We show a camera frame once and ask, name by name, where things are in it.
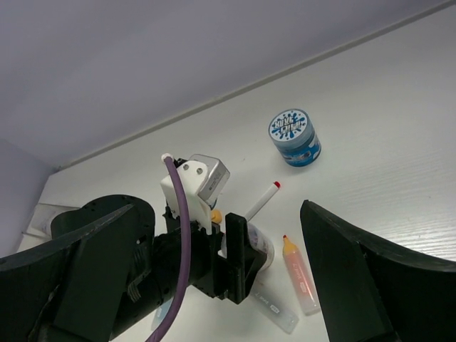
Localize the orange highlighter marker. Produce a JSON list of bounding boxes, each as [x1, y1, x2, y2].
[[282, 235, 320, 316]]

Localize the clear grey highlighter marker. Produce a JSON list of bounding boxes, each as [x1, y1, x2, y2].
[[249, 281, 299, 334]]

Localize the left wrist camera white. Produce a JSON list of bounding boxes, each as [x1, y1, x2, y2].
[[161, 153, 230, 235]]

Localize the red tipped white pen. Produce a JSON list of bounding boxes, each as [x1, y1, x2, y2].
[[244, 181, 281, 222]]

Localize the blue slime jar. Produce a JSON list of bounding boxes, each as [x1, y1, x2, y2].
[[268, 108, 321, 167]]

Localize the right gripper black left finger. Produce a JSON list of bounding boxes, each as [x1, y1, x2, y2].
[[1, 206, 135, 341]]

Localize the clear bead cup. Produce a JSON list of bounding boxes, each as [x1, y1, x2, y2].
[[248, 222, 275, 272]]

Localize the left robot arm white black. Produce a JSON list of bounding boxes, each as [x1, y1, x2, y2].
[[51, 195, 267, 338]]

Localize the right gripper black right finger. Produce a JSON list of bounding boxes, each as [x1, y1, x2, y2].
[[300, 200, 455, 341]]

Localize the blue highlighter marker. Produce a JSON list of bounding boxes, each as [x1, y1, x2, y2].
[[151, 299, 173, 331]]

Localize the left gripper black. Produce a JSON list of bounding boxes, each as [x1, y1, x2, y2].
[[152, 212, 266, 304]]

